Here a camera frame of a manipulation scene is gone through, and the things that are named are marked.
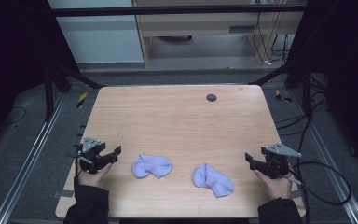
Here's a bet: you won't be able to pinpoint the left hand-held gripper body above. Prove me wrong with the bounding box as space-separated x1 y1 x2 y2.
77 135 107 175

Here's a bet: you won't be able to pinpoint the black horizontal frame bar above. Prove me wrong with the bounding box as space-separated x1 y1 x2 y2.
49 5 308 18

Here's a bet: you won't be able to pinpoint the cables under wooden desk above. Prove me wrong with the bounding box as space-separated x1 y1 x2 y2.
252 11 291 67

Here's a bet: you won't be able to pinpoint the black curtain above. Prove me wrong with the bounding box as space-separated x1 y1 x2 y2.
0 0 80 152
286 0 358 174

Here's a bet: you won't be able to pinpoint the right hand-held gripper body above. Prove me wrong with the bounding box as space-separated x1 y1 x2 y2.
260 142 303 180

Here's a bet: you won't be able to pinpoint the black floor cables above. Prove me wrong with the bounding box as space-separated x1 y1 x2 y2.
274 74 330 162

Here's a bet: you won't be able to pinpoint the black metal stand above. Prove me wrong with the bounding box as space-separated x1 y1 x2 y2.
42 58 106 123
248 58 314 119

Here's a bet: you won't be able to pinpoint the person's left hand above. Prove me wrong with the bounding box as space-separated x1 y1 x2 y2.
76 160 114 189

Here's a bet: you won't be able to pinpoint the light wooden desk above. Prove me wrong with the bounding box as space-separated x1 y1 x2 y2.
132 0 307 68

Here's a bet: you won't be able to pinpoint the yellow black striped tape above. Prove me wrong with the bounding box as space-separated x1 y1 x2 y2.
274 89 294 104
76 91 89 109

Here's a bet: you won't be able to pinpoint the white cabinet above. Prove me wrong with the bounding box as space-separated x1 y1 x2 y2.
48 0 145 65

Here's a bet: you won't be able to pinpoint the person's right hand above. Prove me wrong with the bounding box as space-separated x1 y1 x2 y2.
254 169 294 201

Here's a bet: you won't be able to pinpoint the light purple sock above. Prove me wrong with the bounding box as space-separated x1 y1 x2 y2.
191 162 235 200
131 153 174 180

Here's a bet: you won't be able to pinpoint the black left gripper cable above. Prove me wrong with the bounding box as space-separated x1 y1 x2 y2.
65 143 84 198

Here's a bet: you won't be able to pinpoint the thin black floor cable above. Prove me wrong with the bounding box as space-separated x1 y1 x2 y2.
0 105 28 127

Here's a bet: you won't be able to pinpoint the aluminium floor rail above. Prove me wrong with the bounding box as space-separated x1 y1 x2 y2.
0 92 67 224
286 89 358 224

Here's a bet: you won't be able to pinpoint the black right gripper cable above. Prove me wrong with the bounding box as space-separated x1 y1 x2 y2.
286 161 352 224

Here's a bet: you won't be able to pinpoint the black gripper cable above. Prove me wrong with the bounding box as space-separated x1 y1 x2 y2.
286 161 352 224
65 143 84 198

